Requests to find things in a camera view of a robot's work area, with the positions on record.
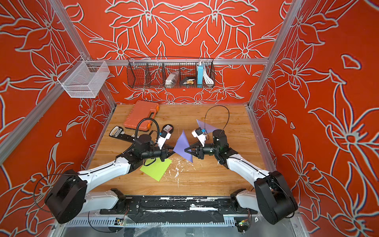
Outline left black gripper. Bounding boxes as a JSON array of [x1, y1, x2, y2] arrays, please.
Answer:
[[142, 144, 179, 163]]

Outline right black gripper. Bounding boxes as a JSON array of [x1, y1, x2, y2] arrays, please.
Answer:
[[186, 142, 221, 162]]

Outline dark purple square paper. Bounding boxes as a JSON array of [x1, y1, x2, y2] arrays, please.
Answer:
[[173, 131, 193, 163]]

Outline light lavender square paper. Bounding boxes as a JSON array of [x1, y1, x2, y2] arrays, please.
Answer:
[[195, 119, 218, 134]]

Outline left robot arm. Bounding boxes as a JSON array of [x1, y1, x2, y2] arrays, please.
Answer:
[[44, 134, 175, 224]]

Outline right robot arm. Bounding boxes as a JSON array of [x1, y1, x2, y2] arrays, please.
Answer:
[[184, 127, 298, 225]]

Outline lime green square paper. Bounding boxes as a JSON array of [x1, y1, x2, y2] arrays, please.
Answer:
[[140, 158, 172, 181]]

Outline black round disc with label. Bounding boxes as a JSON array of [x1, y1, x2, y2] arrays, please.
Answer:
[[162, 124, 174, 134]]

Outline orange plastic tool case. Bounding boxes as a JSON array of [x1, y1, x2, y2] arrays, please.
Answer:
[[123, 100, 159, 129]]

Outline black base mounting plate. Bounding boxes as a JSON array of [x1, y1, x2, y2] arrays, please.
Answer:
[[100, 196, 258, 215]]

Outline black item in basket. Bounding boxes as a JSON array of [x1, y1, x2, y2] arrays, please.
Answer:
[[180, 77, 197, 86]]

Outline silver packet in basket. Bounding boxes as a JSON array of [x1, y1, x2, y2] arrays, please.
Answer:
[[165, 71, 180, 88]]

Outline light blue box in basket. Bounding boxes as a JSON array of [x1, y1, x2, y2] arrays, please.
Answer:
[[196, 64, 204, 88]]

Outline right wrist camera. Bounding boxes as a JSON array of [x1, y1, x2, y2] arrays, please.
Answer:
[[191, 127, 207, 147]]

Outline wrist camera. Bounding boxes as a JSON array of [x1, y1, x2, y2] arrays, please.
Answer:
[[191, 127, 207, 147], [157, 131, 171, 150]]

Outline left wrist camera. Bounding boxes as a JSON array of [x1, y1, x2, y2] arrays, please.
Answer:
[[157, 131, 171, 150]]

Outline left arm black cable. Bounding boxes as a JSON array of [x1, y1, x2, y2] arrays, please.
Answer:
[[135, 118, 160, 140]]

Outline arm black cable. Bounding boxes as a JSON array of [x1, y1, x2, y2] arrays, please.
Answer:
[[203, 105, 231, 131], [135, 118, 160, 140]]

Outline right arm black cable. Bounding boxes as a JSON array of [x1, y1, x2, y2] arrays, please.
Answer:
[[203, 105, 231, 131]]

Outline white cables in basket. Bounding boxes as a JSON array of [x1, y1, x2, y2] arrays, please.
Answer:
[[203, 63, 215, 87]]

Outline white slotted cable duct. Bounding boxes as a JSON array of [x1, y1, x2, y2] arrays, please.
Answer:
[[65, 216, 236, 228]]

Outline black wire wall basket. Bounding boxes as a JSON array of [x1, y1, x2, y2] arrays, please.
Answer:
[[126, 57, 216, 89]]

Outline clear plastic wall bin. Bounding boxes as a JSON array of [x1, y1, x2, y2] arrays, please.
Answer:
[[59, 61, 110, 98]]

